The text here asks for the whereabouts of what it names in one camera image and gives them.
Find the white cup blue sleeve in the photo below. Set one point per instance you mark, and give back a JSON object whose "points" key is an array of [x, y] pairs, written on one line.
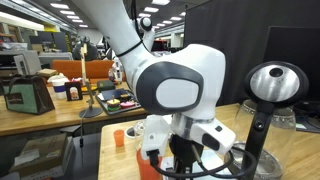
{"points": [[59, 86]]}

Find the clear plastic cup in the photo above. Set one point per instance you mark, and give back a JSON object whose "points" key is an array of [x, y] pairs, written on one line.
{"points": [[139, 133]]}

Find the small orange cup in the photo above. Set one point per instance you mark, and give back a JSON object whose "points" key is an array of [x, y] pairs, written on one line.
{"points": [[119, 138]]}

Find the dark blue notebook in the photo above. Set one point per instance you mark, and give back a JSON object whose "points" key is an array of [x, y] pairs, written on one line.
{"points": [[111, 94]]}

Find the green and brown bag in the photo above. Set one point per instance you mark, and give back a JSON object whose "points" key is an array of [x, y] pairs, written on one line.
{"points": [[28, 96]]}

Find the dark green box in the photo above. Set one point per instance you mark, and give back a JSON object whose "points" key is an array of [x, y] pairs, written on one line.
{"points": [[105, 85]]}

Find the toy burger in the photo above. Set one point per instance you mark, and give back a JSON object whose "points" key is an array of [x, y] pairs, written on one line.
{"points": [[113, 104]]}

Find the yellow and black toy food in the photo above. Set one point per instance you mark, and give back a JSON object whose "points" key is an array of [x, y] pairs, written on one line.
{"points": [[124, 97]]}

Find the cardboard box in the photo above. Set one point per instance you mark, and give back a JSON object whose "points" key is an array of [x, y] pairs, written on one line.
{"points": [[40, 153]]}

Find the ceiling light panel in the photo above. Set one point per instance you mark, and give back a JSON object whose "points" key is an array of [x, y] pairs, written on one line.
{"points": [[160, 2], [59, 5], [67, 12]]}

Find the red and white toy food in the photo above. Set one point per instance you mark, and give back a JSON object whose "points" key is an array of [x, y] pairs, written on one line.
{"points": [[127, 104]]}

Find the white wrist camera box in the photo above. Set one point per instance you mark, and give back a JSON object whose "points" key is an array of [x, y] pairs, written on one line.
{"points": [[155, 133]]}

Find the black curtain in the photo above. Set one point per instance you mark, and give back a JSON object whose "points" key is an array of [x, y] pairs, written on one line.
{"points": [[226, 40]]}

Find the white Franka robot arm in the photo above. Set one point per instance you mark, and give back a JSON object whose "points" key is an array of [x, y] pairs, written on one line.
{"points": [[176, 90]]}

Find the small dark photo frame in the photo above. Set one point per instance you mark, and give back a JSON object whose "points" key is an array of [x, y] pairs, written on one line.
{"points": [[73, 91]]}

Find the black computer monitor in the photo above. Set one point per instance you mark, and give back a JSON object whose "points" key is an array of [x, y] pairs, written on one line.
{"points": [[293, 43]]}

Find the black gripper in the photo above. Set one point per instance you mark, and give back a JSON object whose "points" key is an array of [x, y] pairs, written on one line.
{"points": [[185, 151]]}

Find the white kitchen scale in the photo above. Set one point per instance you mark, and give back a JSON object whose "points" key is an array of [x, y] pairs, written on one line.
{"points": [[213, 163]]}

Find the orange sofa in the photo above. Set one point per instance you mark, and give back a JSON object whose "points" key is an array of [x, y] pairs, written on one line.
{"points": [[100, 68]]}

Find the grey plastic tray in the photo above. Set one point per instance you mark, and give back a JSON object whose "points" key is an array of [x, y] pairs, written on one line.
{"points": [[115, 109]]}

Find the large orange-red plastic cup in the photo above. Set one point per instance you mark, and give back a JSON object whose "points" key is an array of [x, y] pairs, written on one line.
{"points": [[146, 170]]}

